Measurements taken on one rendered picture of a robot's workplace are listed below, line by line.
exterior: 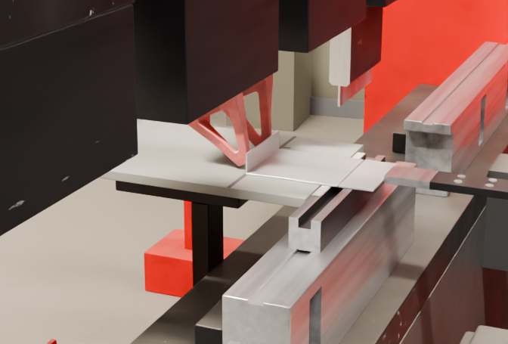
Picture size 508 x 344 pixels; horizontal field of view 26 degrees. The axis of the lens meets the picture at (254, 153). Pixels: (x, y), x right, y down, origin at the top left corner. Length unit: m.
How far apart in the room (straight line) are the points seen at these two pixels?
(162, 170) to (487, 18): 0.93
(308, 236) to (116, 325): 2.07
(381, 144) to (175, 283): 1.62
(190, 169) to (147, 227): 2.56
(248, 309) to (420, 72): 1.11
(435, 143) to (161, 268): 1.84
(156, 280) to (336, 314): 2.18
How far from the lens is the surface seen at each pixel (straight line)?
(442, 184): 1.06
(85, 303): 3.15
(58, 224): 3.71
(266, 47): 0.73
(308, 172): 1.08
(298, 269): 0.94
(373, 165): 1.11
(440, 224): 1.32
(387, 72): 1.97
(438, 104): 1.46
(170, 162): 1.12
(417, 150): 1.41
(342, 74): 1.02
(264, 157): 1.12
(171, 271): 3.13
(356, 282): 1.05
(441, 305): 1.31
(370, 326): 1.06
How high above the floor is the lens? 1.35
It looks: 18 degrees down
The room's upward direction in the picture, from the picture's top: straight up
